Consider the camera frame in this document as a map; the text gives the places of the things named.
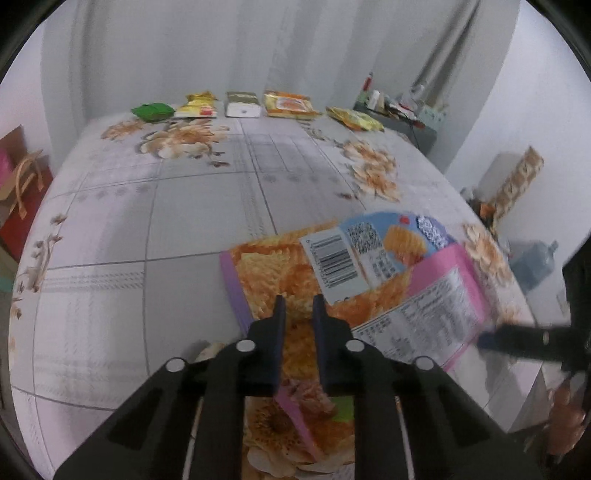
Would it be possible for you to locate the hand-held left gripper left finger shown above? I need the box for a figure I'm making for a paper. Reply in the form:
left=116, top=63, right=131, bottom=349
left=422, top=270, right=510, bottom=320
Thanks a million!
left=53, top=295, right=287, bottom=480

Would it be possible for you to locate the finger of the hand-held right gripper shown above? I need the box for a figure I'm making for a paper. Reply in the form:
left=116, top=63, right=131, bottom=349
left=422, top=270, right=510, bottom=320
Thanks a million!
left=475, top=323, right=575, bottom=365

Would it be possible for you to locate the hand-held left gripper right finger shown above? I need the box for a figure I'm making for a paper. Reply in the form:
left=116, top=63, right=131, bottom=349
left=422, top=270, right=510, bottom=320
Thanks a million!
left=313, top=295, right=541, bottom=480

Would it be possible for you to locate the large orange snack bag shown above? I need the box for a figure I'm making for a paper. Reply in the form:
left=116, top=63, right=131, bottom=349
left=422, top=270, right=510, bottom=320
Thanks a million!
left=219, top=211, right=497, bottom=462

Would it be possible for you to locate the person's right hand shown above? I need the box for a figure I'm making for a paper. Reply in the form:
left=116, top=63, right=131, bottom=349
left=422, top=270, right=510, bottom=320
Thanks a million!
left=551, top=381, right=585, bottom=457

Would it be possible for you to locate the blue water jug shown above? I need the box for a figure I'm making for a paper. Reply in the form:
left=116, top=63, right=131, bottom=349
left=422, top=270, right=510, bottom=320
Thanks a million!
left=510, top=240, right=559, bottom=291

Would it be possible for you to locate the tall patterned box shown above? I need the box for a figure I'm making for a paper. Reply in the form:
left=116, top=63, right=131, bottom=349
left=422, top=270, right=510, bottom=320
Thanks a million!
left=489, top=147, right=544, bottom=217

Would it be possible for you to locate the black snack bag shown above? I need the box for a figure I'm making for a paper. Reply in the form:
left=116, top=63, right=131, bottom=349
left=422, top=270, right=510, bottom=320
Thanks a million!
left=466, top=187, right=497, bottom=220

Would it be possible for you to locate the floral tablecloth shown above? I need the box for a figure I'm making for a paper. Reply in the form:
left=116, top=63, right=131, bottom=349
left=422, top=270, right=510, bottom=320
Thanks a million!
left=9, top=108, right=568, bottom=480

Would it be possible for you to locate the grey cabinet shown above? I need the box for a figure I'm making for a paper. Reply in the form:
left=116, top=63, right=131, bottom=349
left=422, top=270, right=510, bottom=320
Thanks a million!
left=353, top=102, right=437, bottom=153

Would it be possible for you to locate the green desk calendar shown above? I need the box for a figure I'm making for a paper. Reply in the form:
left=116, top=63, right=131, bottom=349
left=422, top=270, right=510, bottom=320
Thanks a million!
left=418, top=104, right=446, bottom=125

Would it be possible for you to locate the yellow green snack packet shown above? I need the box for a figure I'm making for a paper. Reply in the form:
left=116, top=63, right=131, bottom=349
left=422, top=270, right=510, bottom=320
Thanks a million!
left=326, top=106, right=384, bottom=132

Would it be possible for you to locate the orange noodle packet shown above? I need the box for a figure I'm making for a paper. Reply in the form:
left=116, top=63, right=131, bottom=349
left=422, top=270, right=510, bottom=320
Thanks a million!
left=263, top=91, right=321, bottom=121

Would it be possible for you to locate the white green box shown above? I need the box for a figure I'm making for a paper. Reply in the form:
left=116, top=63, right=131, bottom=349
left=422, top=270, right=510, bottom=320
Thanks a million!
left=225, top=91, right=262, bottom=118

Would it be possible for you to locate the dark green snack packet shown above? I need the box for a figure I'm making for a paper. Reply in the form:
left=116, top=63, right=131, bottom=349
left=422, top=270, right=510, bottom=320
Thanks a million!
left=131, top=102, right=175, bottom=122

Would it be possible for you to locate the red gift bag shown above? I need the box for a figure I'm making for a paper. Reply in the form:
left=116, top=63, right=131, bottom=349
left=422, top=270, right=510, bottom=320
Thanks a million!
left=0, top=150, right=54, bottom=264

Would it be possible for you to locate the white curtain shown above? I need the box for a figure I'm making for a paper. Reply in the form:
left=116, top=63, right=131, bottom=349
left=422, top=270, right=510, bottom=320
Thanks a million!
left=41, top=0, right=520, bottom=139

